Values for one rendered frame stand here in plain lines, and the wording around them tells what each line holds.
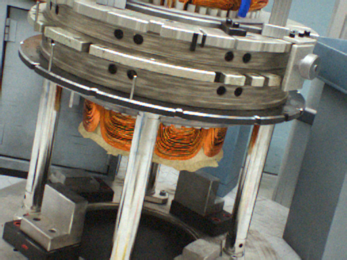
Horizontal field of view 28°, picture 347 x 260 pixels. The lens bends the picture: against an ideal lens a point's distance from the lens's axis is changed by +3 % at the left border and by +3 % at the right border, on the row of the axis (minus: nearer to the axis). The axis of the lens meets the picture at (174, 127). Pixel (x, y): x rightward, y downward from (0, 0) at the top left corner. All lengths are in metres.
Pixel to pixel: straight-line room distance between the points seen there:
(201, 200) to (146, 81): 0.30
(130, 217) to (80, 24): 0.20
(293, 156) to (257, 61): 0.56
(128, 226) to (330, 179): 0.32
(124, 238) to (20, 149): 0.36
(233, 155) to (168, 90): 0.44
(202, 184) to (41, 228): 0.24
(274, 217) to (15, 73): 0.44
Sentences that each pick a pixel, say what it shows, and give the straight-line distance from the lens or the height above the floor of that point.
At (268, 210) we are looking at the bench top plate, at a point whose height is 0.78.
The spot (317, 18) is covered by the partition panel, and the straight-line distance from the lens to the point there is 3.10.
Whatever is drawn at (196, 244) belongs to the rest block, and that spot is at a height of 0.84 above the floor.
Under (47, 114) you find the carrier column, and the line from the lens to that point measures 0.84.
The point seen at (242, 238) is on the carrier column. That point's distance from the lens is 0.87.
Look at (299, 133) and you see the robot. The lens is 1.23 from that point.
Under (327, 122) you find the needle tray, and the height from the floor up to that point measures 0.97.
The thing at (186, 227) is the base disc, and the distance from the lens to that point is 0.94.
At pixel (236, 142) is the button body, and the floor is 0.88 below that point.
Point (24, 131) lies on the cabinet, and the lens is 1.04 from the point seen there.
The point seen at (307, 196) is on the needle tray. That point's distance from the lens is 0.98.
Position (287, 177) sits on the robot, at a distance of 1.25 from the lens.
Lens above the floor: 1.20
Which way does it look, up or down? 17 degrees down
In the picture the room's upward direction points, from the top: 12 degrees clockwise
